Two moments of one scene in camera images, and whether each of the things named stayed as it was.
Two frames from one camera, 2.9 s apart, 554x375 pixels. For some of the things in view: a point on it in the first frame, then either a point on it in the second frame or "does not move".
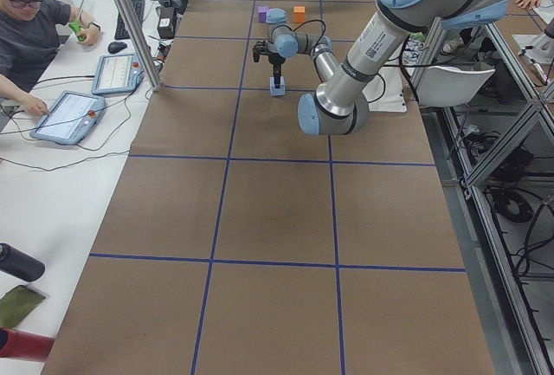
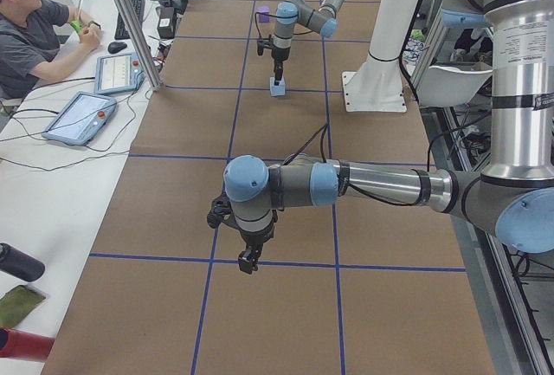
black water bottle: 16,263 does not move
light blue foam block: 277,92 does not move
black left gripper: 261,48 → 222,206
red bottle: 16,344 does not move
